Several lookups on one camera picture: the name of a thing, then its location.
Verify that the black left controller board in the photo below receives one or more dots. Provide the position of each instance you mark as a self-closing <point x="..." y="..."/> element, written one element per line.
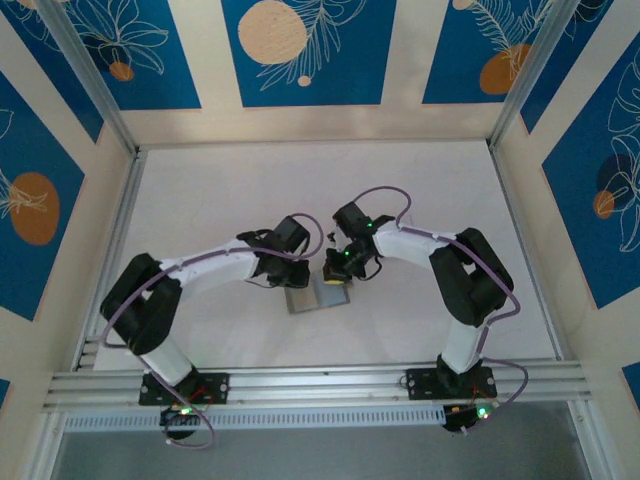
<point x="180" y="425"/>

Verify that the aluminium frame post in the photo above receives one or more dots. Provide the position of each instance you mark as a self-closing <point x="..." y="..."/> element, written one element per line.
<point x="90" y="75"/>
<point x="525" y="75"/>

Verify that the black controller board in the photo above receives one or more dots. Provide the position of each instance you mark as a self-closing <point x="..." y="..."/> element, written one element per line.
<point x="457" y="422"/>
<point x="180" y="425"/>

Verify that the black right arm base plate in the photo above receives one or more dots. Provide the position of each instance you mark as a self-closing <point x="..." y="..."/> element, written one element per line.
<point x="420" y="382"/>

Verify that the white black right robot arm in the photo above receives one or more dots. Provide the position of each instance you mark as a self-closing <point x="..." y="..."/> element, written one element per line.
<point x="410" y="245"/>

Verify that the blue floral wall panel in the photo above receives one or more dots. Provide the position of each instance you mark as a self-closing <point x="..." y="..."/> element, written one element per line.
<point x="450" y="50"/>
<point x="565" y="65"/>
<point x="50" y="150"/>
<point x="575" y="200"/>
<point x="50" y="65"/>
<point x="175" y="75"/>
<point x="350" y="60"/>

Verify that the black right controller board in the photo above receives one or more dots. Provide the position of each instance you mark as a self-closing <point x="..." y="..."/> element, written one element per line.
<point x="457" y="422"/>

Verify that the aluminium side rail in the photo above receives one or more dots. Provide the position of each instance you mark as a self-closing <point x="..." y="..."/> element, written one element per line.
<point x="525" y="250"/>
<point x="117" y="240"/>

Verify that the aluminium front rail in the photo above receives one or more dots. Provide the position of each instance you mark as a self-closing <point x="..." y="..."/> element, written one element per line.
<point x="320" y="387"/>

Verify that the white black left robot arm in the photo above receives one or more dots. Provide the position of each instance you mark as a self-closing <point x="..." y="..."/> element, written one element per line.
<point x="170" y="365"/>

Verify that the grey leather card holder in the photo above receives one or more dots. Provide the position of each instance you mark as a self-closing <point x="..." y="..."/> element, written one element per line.
<point x="330" y="299"/>

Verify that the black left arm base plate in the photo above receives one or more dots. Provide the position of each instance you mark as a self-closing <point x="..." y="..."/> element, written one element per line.
<point x="220" y="387"/>

